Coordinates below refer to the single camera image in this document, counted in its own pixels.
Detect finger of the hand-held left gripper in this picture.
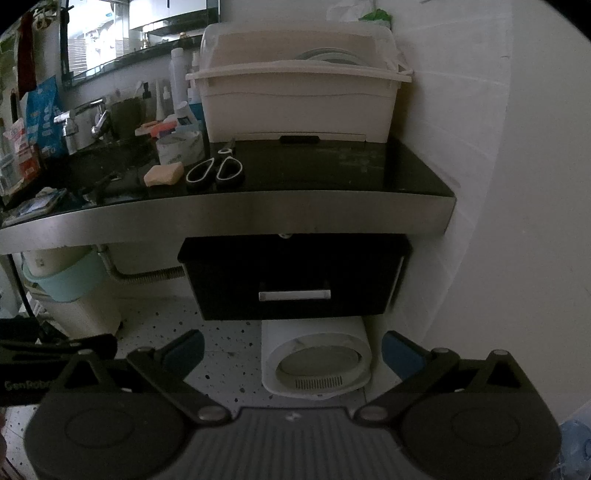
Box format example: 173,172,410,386
28,333,117,363

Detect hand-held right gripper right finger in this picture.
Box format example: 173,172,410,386
355,331,541,423

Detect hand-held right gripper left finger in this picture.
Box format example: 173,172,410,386
46,330,232,423

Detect black drawer with white handle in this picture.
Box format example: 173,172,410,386
185,258,406,322

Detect black drawer cabinet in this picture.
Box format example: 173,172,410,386
178,235,413,278

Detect white trash bin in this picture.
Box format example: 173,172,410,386
44,293,123,343

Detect teal basin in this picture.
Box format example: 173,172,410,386
23,251,108,303

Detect white round-opening appliance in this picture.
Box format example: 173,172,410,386
261,318,373,398

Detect white basin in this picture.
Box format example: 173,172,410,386
23,249,90,280

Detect metal drain pipe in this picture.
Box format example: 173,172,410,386
95,244,186,283

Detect black vanity counter steel edge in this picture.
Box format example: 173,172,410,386
0,136,458,254

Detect red white packets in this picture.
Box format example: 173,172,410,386
0,117,42,195

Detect clear plastic package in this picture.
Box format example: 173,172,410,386
551,405,591,480

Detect chrome faucet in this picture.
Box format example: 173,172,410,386
53,98,112,155

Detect blue patterned packet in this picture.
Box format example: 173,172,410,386
21,76,63,160

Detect dark cup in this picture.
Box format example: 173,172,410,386
111,97,145,140

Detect white blue toiletry tube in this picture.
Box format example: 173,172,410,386
174,102,199,129

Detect small white tube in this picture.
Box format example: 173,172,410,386
154,78,172,121

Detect blue toiletry bottle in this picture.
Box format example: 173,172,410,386
187,69,206,123

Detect tall white bottle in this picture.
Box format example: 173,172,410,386
170,47,186,116

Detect white lidded dish rack box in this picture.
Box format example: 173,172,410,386
185,22,413,144

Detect red hanging cloth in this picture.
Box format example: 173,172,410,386
16,11,38,97

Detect grey plate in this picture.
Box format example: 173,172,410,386
295,48,365,64

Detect green plastic bag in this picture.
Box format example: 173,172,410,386
359,8,393,25

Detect black white handled scissors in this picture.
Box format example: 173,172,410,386
186,138,245,190

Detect wall mirror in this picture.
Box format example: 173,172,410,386
60,0,222,86

